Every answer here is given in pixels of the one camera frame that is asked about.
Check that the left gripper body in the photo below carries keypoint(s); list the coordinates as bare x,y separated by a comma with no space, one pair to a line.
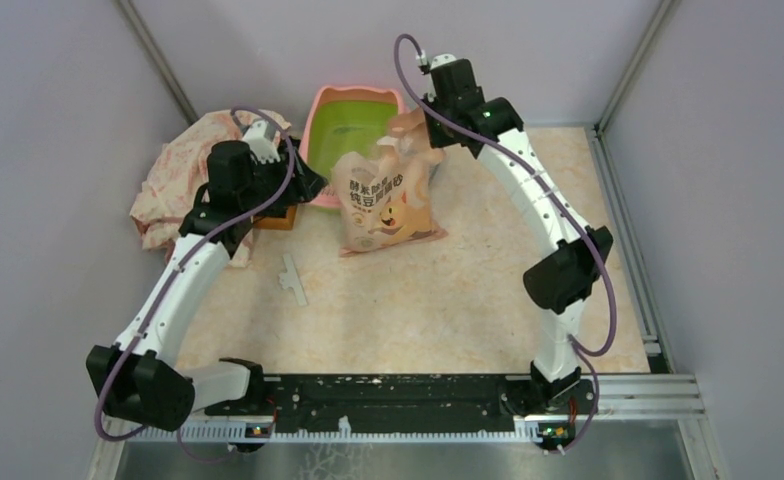
268,179

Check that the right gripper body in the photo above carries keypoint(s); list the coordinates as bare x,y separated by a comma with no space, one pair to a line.
440,134

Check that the white bag sealing clip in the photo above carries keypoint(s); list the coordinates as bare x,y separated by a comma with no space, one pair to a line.
289,279

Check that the pink and green litter box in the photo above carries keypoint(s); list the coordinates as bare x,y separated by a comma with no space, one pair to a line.
346,119

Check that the pink cat litter bag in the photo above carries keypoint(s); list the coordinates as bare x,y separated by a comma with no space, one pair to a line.
384,196

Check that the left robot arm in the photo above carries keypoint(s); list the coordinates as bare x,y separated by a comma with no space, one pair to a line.
135,378

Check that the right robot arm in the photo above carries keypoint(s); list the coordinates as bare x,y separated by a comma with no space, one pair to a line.
572,251

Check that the orange wooden tray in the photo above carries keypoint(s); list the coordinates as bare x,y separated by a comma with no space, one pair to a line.
283,222

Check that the pink floral cloth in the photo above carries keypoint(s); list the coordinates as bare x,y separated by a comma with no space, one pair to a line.
168,192

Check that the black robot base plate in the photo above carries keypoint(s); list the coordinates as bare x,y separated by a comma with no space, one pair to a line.
401,403

